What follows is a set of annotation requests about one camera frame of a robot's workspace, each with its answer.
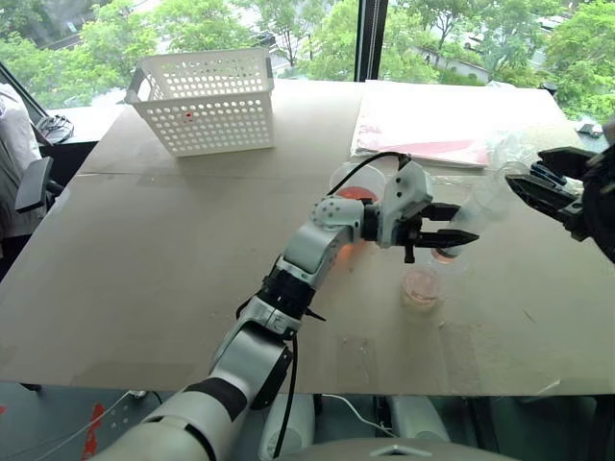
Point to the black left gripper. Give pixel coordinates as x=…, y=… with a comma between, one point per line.
x=412, y=229

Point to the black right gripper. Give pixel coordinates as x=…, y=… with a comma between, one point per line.
x=576, y=218

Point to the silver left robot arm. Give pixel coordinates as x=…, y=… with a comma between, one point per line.
x=307, y=245

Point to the small clear cup pink liquid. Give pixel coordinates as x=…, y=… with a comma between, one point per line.
x=422, y=288

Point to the large clear cup red liquid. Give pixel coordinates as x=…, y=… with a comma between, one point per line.
x=366, y=178

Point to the crumpled clear plastic wrap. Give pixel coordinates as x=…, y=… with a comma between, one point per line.
x=511, y=149

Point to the small dark flat object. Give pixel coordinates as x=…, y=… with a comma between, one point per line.
x=589, y=129

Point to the small black round object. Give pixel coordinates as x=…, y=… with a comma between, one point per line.
x=550, y=87

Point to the white paper stack red print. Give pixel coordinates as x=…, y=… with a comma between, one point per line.
x=423, y=115

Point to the grey rounded robot leg shape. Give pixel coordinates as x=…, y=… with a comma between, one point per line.
x=418, y=418
x=288, y=427

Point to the grey robot torso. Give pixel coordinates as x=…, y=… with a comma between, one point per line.
x=399, y=451

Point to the white perforated plastic basket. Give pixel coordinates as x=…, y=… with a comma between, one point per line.
x=211, y=113

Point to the black chair armrest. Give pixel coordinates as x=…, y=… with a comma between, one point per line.
x=34, y=185

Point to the person in white shirt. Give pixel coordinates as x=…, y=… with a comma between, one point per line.
x=14, y=158

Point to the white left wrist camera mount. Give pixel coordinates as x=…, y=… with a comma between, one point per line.
x=408, y=185

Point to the black window frame post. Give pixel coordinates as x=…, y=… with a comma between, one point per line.
x=371, y=38

